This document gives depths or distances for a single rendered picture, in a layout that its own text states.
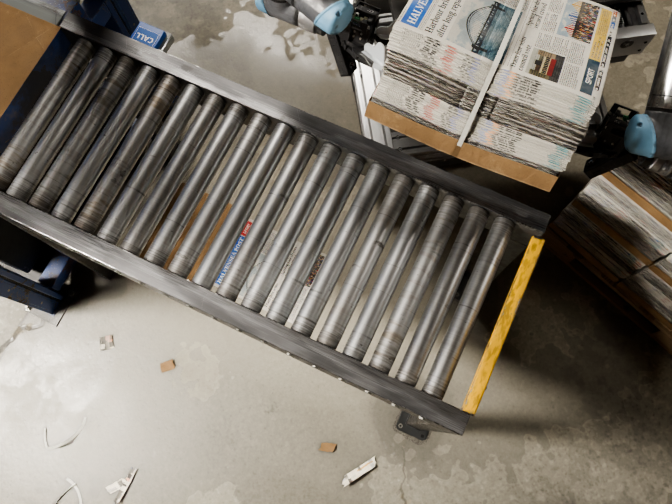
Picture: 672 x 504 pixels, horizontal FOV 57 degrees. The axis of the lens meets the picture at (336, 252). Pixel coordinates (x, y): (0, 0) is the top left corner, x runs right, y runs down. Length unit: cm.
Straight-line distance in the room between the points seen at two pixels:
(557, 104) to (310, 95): 153
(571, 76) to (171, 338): 164
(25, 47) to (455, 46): 117
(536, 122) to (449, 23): 23
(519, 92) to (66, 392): 184
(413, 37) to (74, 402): 175
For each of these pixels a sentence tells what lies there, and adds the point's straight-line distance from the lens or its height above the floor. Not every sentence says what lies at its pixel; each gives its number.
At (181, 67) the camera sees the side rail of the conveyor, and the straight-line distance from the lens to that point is 168.
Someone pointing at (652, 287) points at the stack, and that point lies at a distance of 215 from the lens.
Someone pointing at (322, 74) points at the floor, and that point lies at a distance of 256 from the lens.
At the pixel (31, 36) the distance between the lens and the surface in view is 187.
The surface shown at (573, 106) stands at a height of 125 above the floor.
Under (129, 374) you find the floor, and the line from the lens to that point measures 232.
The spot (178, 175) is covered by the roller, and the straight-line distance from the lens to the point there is 156.
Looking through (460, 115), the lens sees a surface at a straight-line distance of 117.
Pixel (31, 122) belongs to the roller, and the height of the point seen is 80.
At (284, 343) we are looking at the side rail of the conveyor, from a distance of 140.
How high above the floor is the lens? 218
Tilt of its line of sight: 75 degrees down
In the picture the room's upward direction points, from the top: 5 degrees counter-clockwise
